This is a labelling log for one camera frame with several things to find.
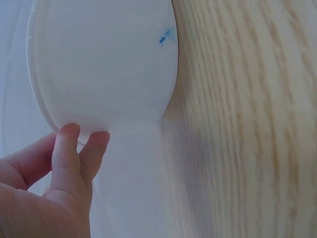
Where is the person's left hand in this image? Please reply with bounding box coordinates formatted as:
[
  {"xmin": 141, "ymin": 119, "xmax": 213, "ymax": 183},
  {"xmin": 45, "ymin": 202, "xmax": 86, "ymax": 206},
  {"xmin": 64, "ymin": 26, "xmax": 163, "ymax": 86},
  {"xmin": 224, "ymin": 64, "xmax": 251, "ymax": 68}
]
[{"xmin": 0, "ymin": 122, "xmax": 111, "ymax": 238}]

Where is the white plate with blue mark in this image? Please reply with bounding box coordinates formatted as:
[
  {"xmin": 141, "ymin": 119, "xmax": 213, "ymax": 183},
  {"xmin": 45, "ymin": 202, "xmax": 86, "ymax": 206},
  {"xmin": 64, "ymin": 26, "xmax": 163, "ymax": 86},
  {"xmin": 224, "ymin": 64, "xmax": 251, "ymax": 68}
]
[{"xmin": 26, "ymin": 0, "xmax": 179, "ymax": 137}]

